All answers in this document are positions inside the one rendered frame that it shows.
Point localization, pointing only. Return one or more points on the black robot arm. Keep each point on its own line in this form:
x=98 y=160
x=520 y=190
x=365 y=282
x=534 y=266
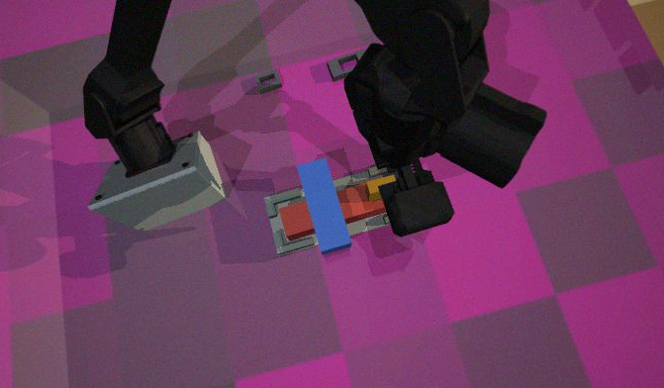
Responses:
x=430 y=69

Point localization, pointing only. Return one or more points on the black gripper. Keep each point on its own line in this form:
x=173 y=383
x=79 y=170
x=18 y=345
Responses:
x=415 y=202

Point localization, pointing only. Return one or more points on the orange rectangular block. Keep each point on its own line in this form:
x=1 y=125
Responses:
x=372 y=190

